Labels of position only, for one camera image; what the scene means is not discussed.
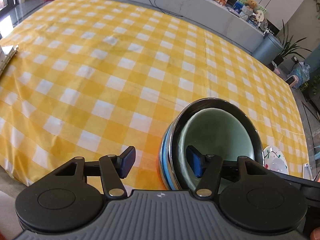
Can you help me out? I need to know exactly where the green ceramic bowl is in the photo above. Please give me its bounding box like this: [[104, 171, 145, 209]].
[[177, 108, 255, 190]]

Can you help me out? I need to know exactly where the orange steel bowl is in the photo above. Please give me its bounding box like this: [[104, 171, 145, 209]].
[[159, 98, 264, 190]]

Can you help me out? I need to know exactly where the white painted fruit plate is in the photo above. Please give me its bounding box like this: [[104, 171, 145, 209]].
[[263, 146, 289, 175]]

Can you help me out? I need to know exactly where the white phone stand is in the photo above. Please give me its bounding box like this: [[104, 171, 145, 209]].
[[303, 163, 313, 180]]

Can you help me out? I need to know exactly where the yellow checkered tablecloth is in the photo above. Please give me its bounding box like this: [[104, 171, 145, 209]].
[[1, 0, 309, 189]]

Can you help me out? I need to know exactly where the pink small heater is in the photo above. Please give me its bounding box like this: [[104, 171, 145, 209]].
[[285, 75, 299, 87]]

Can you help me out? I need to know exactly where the blue water jug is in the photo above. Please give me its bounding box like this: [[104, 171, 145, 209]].
[[289, 62, 310, 89]]

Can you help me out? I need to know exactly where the grey blue trash bin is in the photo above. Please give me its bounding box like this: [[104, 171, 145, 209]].
[[252, 33, 284, 66]]

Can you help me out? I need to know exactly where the potted long leaf plant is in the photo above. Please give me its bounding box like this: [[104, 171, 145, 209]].
[[273, 21, 311, 66]]

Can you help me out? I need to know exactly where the teddy bear bouquet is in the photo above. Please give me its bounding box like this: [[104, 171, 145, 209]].
[[239, 0, 258, 21]]

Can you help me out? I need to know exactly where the white marble tv console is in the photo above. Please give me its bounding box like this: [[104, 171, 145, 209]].
[[129, 0, 264, 53]]

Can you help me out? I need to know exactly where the ring binder notebook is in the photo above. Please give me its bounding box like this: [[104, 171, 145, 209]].
[[0, 45, 19, 75]]

